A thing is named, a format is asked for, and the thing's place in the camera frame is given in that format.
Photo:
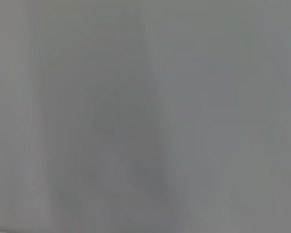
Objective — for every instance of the white tablecloth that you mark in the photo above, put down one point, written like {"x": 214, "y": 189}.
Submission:
{"x": 145, "y": 116}

